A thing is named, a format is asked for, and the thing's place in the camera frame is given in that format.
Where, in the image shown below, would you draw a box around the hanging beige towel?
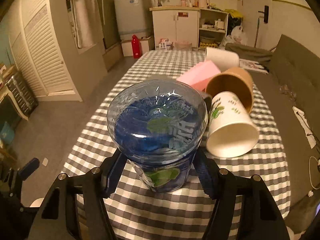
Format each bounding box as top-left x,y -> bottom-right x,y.
68,0 -> 103,49

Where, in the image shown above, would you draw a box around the blue labelled plastic bottle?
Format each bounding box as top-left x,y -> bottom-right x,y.
107,79 -> 208,193

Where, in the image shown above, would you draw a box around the white kitchen cabinet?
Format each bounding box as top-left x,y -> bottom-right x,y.
150,6 -> 200,49

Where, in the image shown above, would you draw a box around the white cloth on sofa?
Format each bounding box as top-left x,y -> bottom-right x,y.
292,106 -> 317,149

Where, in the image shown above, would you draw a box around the black door handle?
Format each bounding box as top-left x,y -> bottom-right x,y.
258,5 -> 269,24

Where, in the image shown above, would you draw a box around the white louvered wardrobe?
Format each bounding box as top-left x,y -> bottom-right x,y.
6,0 -> 107,101

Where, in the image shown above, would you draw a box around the silver suitcase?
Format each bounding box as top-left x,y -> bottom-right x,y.
5,72 -> 38,118

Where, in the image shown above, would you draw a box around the white box under washer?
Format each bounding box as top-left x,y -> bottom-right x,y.
120,35 -> 155,58

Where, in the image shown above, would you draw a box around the red thermos bottle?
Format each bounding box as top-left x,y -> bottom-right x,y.
131,35 -> 142,59

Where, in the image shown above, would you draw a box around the dark green sofa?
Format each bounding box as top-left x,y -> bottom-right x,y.
225,35 -> 319,232

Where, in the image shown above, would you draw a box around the grey plastic cup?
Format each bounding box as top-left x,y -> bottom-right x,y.
200,91 -> 212,112

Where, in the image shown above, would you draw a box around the white floral paper cup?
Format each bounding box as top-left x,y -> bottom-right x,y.
206,91 -> 259,158

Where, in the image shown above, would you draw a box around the white kettle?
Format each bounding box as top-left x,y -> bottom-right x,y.
198,0 -> 210,9

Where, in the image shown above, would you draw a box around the brown paper cup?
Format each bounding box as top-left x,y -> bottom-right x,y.
204,67 -> 254,113

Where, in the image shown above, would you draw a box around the open white shelf unit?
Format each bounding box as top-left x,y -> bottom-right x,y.
198,8 -> 228,50

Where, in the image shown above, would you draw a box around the white detergent bag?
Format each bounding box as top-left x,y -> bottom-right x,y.
158,38 -> 172,50

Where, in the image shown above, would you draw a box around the small trash bin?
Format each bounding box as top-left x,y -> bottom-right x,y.
174,41 -> 193,51

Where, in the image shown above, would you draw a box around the white plastic bags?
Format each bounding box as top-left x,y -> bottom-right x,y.
221,25 -> 248,47

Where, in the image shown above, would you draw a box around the pink box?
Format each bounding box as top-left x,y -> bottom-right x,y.
176,60 -> 221,91

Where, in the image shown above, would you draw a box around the white washing machine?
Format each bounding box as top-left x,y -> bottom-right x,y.
114,0 -> 153,41

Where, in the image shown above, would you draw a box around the white paper towel roll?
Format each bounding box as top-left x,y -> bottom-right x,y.
205,47 -> 240,72

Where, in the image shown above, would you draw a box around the grey white checkered tablecloth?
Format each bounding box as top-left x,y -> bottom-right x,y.
62,50 -> 291,239

